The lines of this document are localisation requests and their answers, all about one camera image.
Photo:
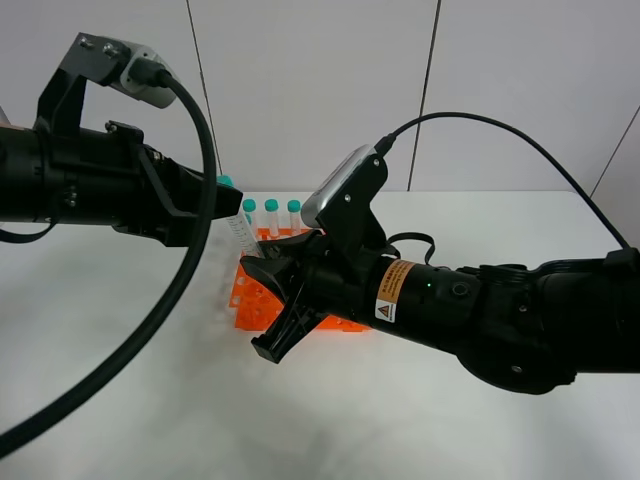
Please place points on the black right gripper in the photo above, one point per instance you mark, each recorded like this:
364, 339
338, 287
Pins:
314, 279

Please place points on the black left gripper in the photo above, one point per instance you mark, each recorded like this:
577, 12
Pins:
115, 179

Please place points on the clear tube teal cap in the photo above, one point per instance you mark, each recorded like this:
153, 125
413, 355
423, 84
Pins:
240, 227

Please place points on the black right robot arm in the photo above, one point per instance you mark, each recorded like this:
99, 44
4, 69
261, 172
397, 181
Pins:
521, 330

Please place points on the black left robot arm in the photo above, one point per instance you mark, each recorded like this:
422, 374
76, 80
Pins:
20, 155

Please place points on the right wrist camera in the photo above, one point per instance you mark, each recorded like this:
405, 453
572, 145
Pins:
362, 164

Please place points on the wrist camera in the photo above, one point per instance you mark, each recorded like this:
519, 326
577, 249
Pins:
362, 164
108, 62

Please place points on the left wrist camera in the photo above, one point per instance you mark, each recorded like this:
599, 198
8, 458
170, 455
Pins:
108, 62

